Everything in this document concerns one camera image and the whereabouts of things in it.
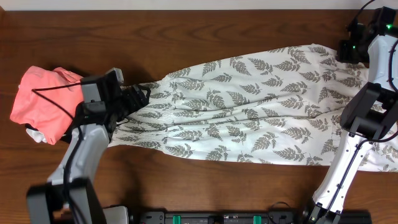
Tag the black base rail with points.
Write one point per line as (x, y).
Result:
(278, 213)

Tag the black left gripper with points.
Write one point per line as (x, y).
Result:
(133, 98)

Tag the folded black garment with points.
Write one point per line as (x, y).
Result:
(53, 132)

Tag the white crumpled cloth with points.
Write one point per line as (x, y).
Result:
(37, 136)

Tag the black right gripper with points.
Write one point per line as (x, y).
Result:
(344, 55)

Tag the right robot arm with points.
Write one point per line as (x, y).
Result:
(365, 120)

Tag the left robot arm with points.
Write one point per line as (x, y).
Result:
(68, 195)

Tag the folded coral pink garment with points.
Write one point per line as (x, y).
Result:
(46, 96)

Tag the white fern print dress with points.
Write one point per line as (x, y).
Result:
(281, 106)

